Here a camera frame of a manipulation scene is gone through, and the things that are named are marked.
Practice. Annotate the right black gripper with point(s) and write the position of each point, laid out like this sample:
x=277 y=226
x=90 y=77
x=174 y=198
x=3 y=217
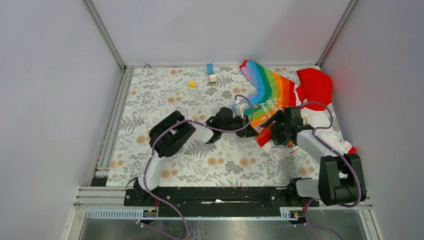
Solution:
x=279 y=117

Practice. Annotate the blue and silver block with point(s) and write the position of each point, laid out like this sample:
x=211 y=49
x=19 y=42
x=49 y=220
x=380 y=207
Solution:
x=211 y=73

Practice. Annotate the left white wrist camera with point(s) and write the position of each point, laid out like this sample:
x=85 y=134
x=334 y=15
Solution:
x=239 y=107

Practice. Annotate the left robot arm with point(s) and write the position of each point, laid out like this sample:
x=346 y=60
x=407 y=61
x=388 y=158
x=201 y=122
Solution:
x=170 y=135

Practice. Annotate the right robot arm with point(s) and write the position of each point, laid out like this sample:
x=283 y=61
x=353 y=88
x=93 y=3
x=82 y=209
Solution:
x=340 y=179

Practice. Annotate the floral table cloth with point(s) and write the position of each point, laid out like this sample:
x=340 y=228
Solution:
x=209 y=158

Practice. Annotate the aluminium frame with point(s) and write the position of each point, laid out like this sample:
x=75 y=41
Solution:
x=277 y=88

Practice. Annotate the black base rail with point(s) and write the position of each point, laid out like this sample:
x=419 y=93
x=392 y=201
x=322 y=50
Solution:
x=218 y=202

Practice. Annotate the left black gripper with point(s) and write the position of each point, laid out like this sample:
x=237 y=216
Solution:
x=247 y=132

